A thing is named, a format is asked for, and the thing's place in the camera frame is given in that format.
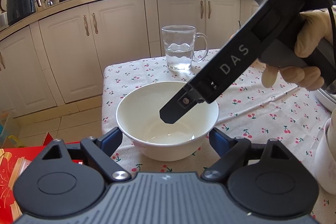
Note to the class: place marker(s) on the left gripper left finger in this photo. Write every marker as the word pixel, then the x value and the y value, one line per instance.
pixel 98 152

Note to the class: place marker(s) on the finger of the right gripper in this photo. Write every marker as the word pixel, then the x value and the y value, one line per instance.
pixel 181 103

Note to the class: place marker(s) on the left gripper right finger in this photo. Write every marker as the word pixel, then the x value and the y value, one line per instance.
pixel 233 155

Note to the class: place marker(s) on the white floral bowl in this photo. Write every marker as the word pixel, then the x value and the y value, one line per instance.
pixel 324 162
pixel 162 131

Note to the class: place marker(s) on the large white fruit-print plate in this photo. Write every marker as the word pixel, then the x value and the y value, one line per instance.
pixel 326 99

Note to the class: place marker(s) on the white kitchen cabinets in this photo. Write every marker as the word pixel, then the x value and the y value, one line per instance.
pixel 60 59

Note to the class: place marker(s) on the right gloved hand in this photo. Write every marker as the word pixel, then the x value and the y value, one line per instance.
pixel 306 56

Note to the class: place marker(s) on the glass mug with water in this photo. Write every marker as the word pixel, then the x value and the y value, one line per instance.
pixel 179 44

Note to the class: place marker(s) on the cherry print tablecloth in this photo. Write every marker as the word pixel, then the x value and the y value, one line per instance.
pixel 285 112

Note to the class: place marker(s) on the red drink carton box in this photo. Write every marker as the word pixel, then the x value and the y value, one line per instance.
pixel 15 158

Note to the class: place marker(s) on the black air fryer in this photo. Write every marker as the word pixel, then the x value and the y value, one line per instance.
pixel 19 9

